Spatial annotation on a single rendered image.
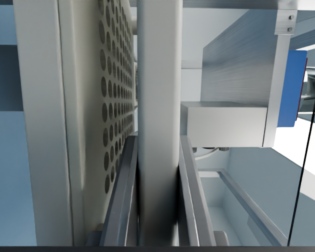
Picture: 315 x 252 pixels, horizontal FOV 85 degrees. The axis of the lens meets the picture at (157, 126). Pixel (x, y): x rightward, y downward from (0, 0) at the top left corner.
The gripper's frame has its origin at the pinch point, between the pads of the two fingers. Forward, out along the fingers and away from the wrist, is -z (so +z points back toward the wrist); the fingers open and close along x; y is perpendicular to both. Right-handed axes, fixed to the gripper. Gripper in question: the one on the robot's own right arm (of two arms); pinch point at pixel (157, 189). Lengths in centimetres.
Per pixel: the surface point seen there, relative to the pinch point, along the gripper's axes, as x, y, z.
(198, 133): -10.4, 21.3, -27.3
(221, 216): -163, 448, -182
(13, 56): 43, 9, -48
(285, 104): -34, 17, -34
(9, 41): 105, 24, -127
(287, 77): -33, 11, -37
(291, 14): -29.6, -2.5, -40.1
